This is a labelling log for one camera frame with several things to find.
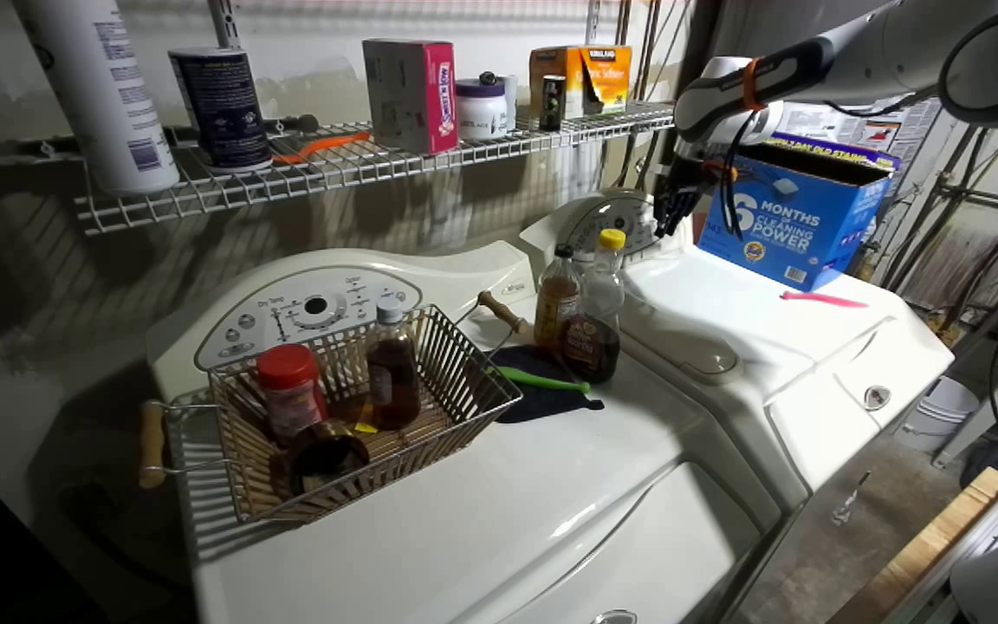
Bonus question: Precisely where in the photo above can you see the wire basket wooden handles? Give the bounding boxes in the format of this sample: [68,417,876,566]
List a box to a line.
[131,289,527,566]

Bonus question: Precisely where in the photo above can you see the white jar dark lid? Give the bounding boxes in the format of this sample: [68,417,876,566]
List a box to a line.
[456,68,518,147]

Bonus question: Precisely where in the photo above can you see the syrup bottle yellow cap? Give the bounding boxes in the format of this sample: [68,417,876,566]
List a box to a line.
[556,226,632,388]

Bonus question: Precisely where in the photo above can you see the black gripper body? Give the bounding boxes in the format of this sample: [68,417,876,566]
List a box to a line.
[658,148,722,219]

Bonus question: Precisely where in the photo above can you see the dark lump in basket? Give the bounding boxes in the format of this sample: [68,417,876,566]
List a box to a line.
[268,418,376,501]

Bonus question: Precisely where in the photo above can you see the tall white plastic bottle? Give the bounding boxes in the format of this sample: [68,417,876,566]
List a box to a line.
[10,0,185,200]

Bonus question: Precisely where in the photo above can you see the white top-load washing machine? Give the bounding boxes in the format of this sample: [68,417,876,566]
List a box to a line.
[146,236,788,624]
[513,187,962,512]

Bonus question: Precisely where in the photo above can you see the orange handled tool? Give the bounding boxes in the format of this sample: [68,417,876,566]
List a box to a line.
[271,130,378,168]

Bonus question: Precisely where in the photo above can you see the dark cylindrical canister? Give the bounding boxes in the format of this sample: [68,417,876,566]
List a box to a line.
[167,44,278,175]

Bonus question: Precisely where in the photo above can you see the pink cardboard box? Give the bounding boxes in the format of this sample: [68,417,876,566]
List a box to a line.
[362,39,466,161]

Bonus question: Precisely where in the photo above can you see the wooden board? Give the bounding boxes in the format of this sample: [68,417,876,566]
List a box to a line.
[826,466,998,624]

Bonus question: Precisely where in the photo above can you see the blue cardboard detergent box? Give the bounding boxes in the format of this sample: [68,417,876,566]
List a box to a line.
[692,133,899,294]

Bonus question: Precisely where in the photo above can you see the small brown glass bottle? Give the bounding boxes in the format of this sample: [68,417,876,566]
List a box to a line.
[366,302,422,434]

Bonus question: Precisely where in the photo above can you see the orange and black carton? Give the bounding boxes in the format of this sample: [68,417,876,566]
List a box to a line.
[527,41,638,133]

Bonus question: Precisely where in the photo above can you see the white wire shelf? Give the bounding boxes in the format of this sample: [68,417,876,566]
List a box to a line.
[69,101,679,238]

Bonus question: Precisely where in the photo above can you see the grey metal rail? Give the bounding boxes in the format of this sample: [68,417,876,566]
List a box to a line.
[903,475,998,624]

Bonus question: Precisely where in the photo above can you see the pink silicone spoon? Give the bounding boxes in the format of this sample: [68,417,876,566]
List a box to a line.
[778,289,874,313]

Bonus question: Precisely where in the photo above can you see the red lid spice jar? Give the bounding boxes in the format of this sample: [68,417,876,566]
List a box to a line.
[252,340,333,446]

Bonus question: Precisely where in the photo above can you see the green stick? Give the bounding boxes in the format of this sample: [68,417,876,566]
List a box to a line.
[489,363,598,399]

